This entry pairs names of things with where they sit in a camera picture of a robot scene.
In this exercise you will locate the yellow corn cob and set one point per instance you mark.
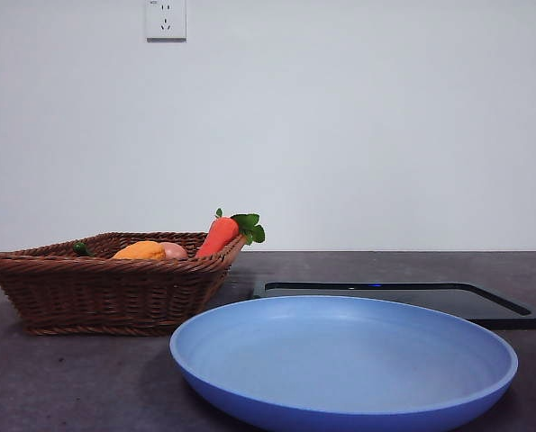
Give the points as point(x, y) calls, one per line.
point(141, 251)

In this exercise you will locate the blue round plate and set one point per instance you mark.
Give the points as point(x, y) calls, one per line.
point(339, 360)

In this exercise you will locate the orange carrot with green leaves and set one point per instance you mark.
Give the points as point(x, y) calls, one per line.
point(218, 236)

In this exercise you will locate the pale brown egg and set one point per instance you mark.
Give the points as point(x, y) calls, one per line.
point(176, 251)

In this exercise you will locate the white wall socket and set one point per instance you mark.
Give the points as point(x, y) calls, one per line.
point(166, 20)

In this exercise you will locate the brown wicker basket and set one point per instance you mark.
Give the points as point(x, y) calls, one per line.
point(105, 297)

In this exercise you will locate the green chili pepper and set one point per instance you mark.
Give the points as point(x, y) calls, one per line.
point(81, 249)

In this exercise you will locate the black flat tray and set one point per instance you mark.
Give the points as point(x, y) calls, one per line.
point(488, 303)

